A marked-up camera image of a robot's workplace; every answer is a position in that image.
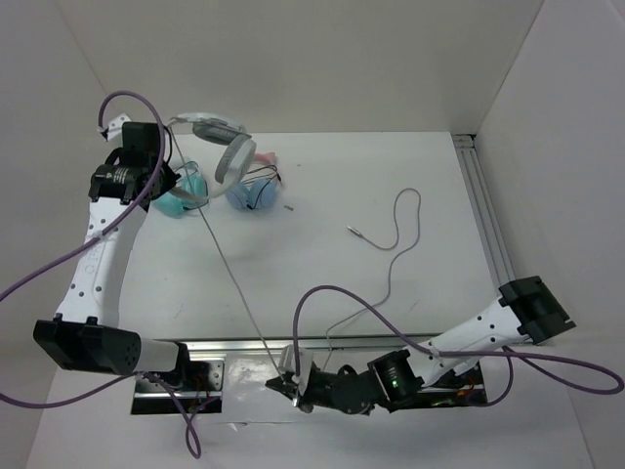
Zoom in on white grey headphones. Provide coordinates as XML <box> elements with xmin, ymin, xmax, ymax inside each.
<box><xmin>165</xmin><ymin>110</ymin><xmax>259</xmax><ymax>199</ymax></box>

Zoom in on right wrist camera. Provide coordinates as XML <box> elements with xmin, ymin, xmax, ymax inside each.
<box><xmin>278</xmin><ymin>344</ymin><xmax>313</xmax><ymax>406</ymax></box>

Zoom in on purple cable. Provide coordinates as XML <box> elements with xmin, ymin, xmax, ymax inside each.
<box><xmin>291</xmin><ymin>285</ymin><xmax>625</xmax><ymax>406</ymax></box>
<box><xmin>0</xmin><ymin>91</ymin><xmax>202</xmax><ymax>460</ymax></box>

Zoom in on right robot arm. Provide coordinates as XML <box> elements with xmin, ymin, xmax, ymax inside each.
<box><xmin>266</xmin><ymin>277</ymin><xmax>575</xmax><ymax>415</ymax></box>

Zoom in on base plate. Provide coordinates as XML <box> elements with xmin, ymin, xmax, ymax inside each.
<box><xmin>131</xmin><ymin>357</ymin><xmax>225</xmax><ymax>415</ymax></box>
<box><xmin>415</xmin><ymin>364</ymin><xmax>487</xmax><ymax>408</ymax></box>

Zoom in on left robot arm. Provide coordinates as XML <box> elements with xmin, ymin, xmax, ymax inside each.
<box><xmin>33</xmin><ymin>122</ymin><xmax>193</xmax><ymax>390</ymax></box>

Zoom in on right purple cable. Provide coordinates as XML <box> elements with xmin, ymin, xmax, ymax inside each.
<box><xmin>291</xmin><ymin>285</ymin><xmax>625</xmax><ymax>406</ymax></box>

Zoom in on pink blue headphones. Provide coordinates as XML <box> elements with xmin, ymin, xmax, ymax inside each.
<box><xmin>226</xmin><ymin>152</ymin><xmax>282</xmax><ymax>211</ymax></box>

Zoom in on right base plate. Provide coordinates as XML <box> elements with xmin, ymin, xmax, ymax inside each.
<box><xmin>415</xmin><ymin>364</ymin><xmax>487</xmax><ymax>408</ymax></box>

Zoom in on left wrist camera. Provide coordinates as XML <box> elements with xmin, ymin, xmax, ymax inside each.
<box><xmin>99</xmin><ymin>113</ymin><xmax>132</xmax><ymax>147</ymax></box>

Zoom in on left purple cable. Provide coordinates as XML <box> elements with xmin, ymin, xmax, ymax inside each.
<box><xmin>0</xmin><ymin>91</ymin><xmax>202</xmax><ymax>460</ymax></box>

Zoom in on grey headphone cable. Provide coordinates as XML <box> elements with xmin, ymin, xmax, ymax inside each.
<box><xmin>168</xmin><ymin>124</ymin><xmax>422</xmax><ymax>387</ymax></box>

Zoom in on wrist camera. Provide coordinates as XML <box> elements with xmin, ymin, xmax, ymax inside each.
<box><xmin>278</xmin><ymin>344</ymin><xmax>313</xmax><ymax>406</ymax></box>
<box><xmin>99</xmin><ymin>113</ymin><xmax>132</xmax><ymax>147</ymax></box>

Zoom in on aluminium front rail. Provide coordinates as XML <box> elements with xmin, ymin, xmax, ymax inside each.
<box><xmin>180</xmin><ymin>334</ymin><xmax>440</xmax><ymax>356</ymax></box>

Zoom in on teal headphones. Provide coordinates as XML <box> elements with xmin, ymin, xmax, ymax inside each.
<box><xmin>150</xmin><ymin>161</ymin><xmax>209</xmax><ymax>218</ymax></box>

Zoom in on left base plate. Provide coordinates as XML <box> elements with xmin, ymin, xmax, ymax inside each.
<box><xmin>131</xmin><ymin>357</ymin><xmax>225</xmax><ymax>415</ymax></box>

